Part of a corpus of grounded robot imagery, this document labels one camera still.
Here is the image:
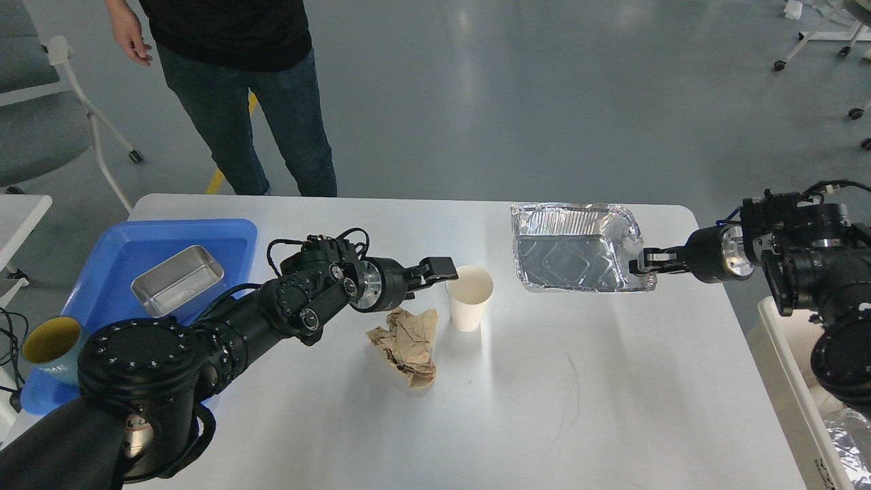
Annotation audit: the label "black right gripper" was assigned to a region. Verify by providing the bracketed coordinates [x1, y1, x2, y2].
[629, 225, 756, 283]

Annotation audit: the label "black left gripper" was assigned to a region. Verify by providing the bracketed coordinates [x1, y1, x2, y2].
[350, 257, 459, 313]

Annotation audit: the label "white paper cup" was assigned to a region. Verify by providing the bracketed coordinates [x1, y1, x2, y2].
[446, 265, 495, 333]

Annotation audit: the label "brown paper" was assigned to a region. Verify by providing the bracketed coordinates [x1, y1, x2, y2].
[366, 307, 439, 389]

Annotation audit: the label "aluminium foil tray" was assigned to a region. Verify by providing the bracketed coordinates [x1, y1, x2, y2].
[510, 203, 657, 293]

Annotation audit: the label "square steel tray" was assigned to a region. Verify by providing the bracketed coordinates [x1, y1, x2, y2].
[131, 245, 227, 320]

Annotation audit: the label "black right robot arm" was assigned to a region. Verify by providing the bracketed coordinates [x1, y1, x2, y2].
[628, 179, 870, 417]

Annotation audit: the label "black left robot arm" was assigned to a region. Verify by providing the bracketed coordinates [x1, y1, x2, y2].
[1, 232, 458, 489]

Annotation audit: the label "person's right hand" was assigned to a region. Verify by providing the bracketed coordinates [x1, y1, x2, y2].
[105, 1, 153, 66]

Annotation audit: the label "white bin right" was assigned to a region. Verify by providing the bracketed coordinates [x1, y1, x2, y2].
[746, 297, 855, 489]

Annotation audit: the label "crumpled foil in bin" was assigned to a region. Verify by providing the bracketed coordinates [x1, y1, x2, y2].
[822, 408, 870, 489]

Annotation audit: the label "white wheeled rack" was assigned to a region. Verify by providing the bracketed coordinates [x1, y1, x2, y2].
[772, 1, 870, 154]

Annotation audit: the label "blue plastic tray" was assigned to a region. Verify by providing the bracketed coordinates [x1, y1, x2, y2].
[21, 219, 258, 415]

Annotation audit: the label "standing person dark clothes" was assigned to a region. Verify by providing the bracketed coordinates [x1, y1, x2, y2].
[141, 1, 338, 197]

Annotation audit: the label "teal mug yellow inside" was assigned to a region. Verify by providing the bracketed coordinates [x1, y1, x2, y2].
[21, 316, 87, 387]

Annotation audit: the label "grey office chair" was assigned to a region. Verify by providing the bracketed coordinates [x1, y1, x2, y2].
[1, 1, 144, 212]

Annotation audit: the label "white side table left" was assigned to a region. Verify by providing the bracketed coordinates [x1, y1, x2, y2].
[1, 193, 53, 269]

